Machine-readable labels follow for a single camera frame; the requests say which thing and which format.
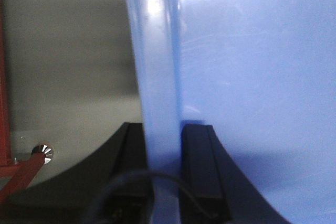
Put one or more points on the blue plastic tray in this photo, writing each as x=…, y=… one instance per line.
x=262, y=73

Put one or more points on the red metal frame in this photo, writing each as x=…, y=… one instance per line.
x=19, y=173

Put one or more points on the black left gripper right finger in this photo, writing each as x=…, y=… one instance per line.
x=218, y=184

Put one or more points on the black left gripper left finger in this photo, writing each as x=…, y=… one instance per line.
x=68, y=196

